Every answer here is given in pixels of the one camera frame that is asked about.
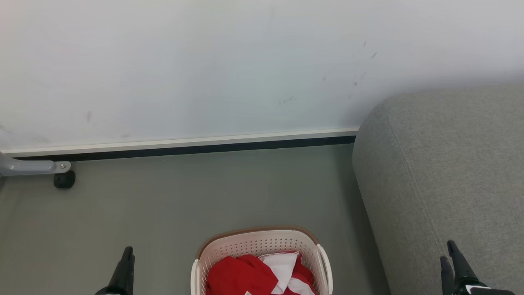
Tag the white plastic laundry basket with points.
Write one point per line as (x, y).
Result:
(254, 245)

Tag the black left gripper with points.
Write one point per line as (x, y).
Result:
(103, 291)

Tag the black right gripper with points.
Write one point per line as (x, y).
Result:
(470, 288)

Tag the grey metal furniture leg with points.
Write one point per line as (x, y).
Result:
(28, 167)

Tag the grey fabric sofa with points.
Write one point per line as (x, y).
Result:
(442, 164)

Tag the black round furniture foot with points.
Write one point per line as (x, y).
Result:
(64, 180)

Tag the red and white garment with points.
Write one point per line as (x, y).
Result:
(237, 275)

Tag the white and black baseboard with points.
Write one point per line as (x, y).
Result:
(184, 144)

